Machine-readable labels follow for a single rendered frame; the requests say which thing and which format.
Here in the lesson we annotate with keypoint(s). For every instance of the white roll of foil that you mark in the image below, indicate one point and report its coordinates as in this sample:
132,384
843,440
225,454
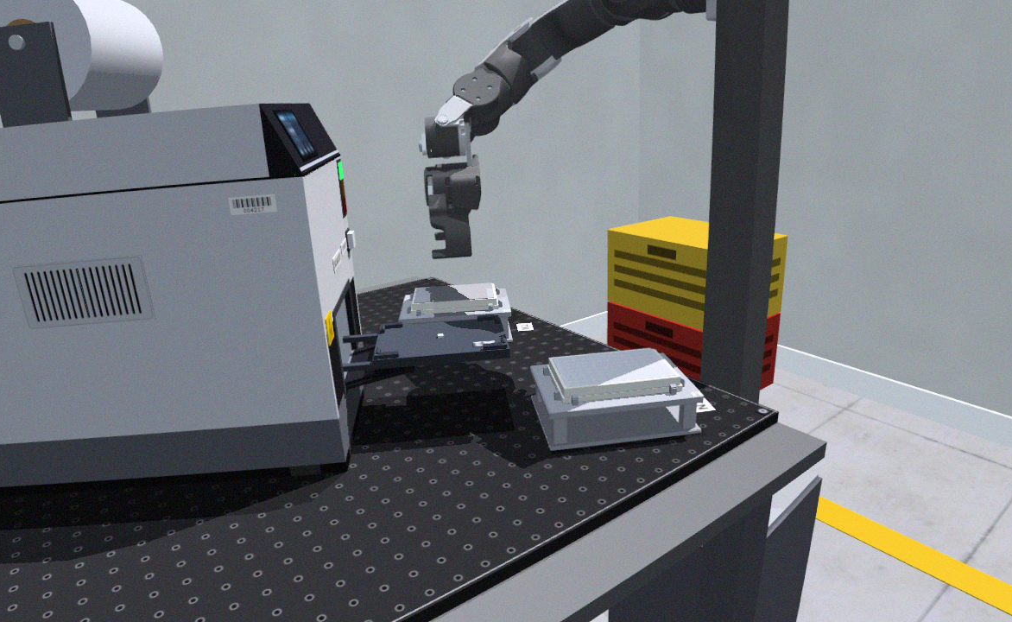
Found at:
110,53

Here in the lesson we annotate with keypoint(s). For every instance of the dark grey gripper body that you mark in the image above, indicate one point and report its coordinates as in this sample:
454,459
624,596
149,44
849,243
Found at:
461,184

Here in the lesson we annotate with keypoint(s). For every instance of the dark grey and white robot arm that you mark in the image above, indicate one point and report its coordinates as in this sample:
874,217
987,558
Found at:
481,98

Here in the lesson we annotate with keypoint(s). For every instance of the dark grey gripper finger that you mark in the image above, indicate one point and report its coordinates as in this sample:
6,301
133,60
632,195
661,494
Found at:
451,213
457,233

